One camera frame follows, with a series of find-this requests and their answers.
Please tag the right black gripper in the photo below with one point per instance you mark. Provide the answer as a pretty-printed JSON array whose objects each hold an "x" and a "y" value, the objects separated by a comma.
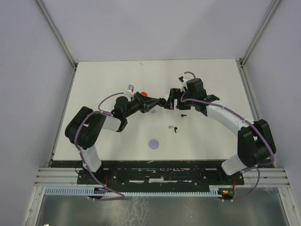
[{"x": 175, "y": 93}]

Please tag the right aluminium frame post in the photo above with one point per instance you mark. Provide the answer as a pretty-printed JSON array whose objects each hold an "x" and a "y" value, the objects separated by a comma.
[{"x": 267, "y": 18}]

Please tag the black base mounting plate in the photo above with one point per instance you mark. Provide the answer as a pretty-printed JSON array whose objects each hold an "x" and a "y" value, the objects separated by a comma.
[{"x": 160, "y": 176}]

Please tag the aluminium frame post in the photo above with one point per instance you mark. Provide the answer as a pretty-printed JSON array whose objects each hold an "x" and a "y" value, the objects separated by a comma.
[
  {"x": 54, "y": 29},
  {"x": 267, "y": 18}
]

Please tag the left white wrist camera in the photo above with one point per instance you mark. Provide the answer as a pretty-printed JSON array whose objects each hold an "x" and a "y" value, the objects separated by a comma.
[{"x": 129, "y": 91}]

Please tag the controller board with leds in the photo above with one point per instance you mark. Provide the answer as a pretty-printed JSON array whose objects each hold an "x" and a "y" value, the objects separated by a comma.
[{"x": 228, "y": 193}]

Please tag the black charging case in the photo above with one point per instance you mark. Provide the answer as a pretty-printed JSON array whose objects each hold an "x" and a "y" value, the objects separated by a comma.
[{"x": 161, "y": 102}]

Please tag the red charging case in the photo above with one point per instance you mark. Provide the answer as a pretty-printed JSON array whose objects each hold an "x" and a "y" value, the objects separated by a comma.
[{"x": 144, "y": 93}]

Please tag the aluminium front rail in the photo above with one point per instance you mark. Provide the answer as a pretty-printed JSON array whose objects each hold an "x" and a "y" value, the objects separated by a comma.
[{"x": 68, "y": 177}]

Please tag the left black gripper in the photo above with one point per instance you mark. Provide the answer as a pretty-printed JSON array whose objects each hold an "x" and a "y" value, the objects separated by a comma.
[{"x": 149, "y": 103}]

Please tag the left aluminium frame post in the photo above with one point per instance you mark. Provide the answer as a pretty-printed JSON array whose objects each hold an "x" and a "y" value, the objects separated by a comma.
[{"x": 54, "y": 29}]

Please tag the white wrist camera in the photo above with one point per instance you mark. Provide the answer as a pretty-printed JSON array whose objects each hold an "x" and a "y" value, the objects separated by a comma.
[
  {"x": 129, "y": 91},
  {"x": 185, "y": 77}
]

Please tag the purple charging case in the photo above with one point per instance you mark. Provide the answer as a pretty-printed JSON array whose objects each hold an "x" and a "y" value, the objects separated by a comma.
[{"x": 154, "y": 144}]

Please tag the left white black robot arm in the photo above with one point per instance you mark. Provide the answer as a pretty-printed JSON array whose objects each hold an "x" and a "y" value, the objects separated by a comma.
[{"x": 84, "y": 129}]

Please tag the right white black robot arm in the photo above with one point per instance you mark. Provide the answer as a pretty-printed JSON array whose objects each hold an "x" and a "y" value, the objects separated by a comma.
[{"x": 255, "y": 141}]

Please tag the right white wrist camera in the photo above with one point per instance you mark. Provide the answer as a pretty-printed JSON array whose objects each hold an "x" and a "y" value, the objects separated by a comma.
[{"x": 185, "y": 77}]

